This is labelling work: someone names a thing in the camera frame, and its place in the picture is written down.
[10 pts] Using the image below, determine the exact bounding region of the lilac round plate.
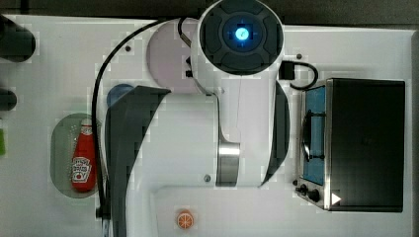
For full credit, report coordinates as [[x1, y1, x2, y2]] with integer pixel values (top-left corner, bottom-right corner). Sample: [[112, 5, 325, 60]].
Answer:
[[146, 18, 200, 94]]

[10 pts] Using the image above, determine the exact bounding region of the red felt ketchup bottle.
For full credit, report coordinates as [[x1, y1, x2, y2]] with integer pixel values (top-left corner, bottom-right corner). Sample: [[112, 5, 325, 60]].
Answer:
[[71, 118, 96, 193]]

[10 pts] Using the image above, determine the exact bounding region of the grey-green oval strainer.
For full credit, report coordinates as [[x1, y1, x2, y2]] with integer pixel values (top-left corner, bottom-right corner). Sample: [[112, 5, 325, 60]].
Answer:
[[49, 114, 100, 198]]

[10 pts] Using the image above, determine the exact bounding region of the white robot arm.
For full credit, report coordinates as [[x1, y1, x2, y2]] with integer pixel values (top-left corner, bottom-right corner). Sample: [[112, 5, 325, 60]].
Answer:
[[104, 0, 290, 237]]

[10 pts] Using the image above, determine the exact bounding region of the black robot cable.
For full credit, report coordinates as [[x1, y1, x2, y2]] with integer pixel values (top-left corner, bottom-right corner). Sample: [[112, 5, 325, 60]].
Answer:
[[91, 17, 172, 220]]

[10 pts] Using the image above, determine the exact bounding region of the blue bowl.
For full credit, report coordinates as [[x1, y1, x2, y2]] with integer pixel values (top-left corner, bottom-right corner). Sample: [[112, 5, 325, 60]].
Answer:
[[107, 84, 133, 107]]

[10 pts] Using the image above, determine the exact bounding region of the black cable loop with plug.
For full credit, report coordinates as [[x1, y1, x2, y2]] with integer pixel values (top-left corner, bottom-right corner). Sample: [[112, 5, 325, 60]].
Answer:
[[278, 60, 319, 91]]

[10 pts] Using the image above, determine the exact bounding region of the black cylinder object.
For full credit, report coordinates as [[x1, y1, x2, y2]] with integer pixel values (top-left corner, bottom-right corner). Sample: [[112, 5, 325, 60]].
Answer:
[[0, 16, 36, 62]]

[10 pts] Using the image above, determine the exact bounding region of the green tube with white cap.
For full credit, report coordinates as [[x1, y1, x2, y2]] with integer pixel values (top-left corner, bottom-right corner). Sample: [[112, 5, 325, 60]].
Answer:
[[0, 128, 6, 156]]

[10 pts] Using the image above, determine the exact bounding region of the black toaster oven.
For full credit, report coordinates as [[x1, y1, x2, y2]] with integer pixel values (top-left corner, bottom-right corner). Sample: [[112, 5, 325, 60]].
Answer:
[[293, 78, 405, 212]]

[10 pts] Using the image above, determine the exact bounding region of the orange slice toy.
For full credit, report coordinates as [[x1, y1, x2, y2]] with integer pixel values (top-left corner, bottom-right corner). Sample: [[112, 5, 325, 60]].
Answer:
[[176, 209, 195, 230]]

